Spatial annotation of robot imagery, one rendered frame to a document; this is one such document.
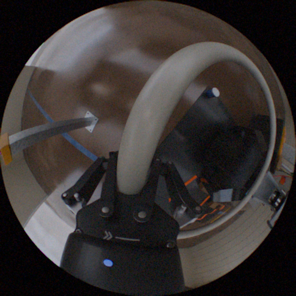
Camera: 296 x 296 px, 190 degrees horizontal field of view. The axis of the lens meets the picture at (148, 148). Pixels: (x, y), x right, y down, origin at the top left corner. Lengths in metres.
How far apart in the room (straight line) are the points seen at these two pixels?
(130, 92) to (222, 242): 6.91
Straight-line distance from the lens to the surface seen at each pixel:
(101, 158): 0.15
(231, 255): 6.50
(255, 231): 6.12
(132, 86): 1.08
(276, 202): 0.85
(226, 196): 0.83
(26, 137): 0.71
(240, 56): 0.19
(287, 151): 1.79
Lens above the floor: 1.00
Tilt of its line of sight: 72 degrees down
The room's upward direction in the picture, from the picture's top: 172 degrees counter-clockwise
